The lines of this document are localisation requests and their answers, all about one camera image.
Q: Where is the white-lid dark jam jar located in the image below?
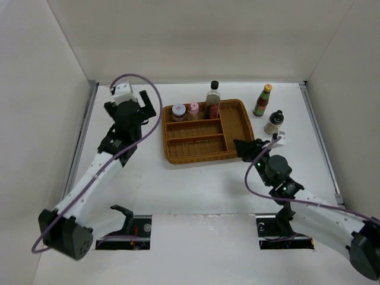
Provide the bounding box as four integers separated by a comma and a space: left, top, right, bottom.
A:
172, 104, 186, 122

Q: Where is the purple cable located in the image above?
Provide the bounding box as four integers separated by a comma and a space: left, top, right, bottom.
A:
31, 73, 163, 254
244, 135, 380, 226

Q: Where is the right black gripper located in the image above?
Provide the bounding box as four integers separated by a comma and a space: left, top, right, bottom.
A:
233, 138, 272, 187

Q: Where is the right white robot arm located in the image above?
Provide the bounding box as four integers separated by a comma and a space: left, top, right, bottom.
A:
233, 136, 379, 281

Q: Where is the black-cap pepper shaker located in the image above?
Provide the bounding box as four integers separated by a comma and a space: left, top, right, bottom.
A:
264, 110, 284, 135

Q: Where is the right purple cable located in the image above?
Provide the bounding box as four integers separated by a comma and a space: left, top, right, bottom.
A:
244, 135, 380, 226

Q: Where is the green-label red sauce bottle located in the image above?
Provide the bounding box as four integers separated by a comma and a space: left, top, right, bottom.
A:
253, 84, 273, 117

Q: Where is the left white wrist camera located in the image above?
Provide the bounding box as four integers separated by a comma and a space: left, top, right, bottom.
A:
110, 81, 137, 106

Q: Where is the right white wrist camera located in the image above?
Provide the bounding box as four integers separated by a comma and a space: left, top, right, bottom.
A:
271, 131, 286, 148

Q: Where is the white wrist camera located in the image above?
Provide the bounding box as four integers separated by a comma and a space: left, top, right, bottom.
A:
110, 81, 137, 106
271, 131, 286, 148

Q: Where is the tall red-label glass bottle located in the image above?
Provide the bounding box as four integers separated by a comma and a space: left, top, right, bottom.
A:
205, 80, 221, 119

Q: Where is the pink-cap spice jar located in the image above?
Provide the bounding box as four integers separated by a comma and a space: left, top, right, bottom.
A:
187, 102, 200, 121

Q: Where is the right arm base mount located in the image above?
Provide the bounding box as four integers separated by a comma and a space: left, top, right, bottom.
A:
255, 207, 315, 250

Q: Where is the brown wicker divided tray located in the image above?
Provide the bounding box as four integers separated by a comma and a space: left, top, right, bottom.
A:
161, 99, 255, 164

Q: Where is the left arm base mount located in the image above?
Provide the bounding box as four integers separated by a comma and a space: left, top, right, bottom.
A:
95, 205, 153, 251

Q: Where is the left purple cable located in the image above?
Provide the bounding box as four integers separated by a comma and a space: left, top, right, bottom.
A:
31, 73, 163, 254

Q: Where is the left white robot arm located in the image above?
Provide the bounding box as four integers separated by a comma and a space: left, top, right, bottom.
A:
37, 90, 157, 261

